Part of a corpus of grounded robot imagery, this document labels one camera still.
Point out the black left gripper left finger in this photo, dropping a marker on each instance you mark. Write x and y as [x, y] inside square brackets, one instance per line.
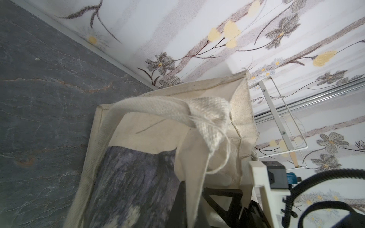
[177, 217]

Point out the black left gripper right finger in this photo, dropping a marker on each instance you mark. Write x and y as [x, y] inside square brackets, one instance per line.
[201, 220]

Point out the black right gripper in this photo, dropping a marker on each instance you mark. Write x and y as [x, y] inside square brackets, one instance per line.
[227, 204]

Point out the cream canvas tote bag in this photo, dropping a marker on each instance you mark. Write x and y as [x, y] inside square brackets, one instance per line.
[209, 123]

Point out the white wooden two-tier shelf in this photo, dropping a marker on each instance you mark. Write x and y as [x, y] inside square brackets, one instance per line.
[291, 141]

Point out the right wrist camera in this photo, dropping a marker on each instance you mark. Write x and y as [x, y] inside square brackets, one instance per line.
[274, 183]

